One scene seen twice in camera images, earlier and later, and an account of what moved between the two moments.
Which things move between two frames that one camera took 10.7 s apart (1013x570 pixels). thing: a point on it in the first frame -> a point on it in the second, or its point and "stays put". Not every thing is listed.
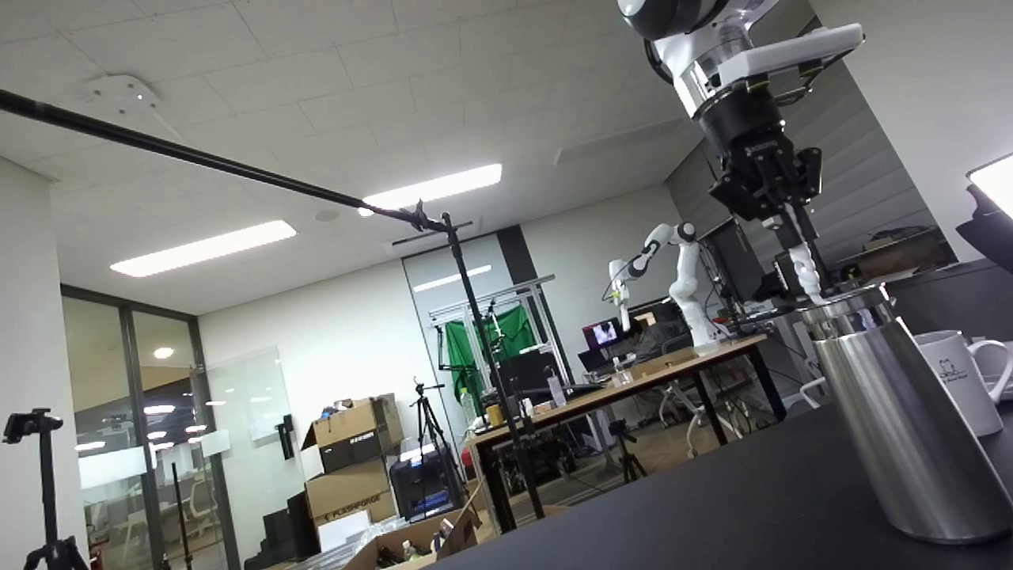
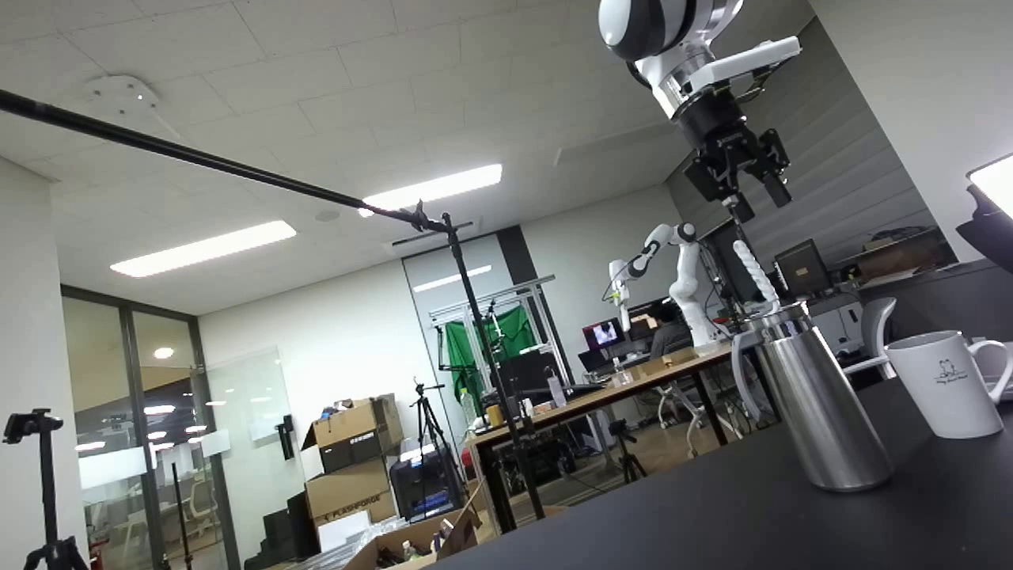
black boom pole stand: x=399 y=211 stays put
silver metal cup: x=931 y=475 -> x=839 y=446
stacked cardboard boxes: x=355 y=442 stays put
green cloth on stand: x=507 y=334 stays put
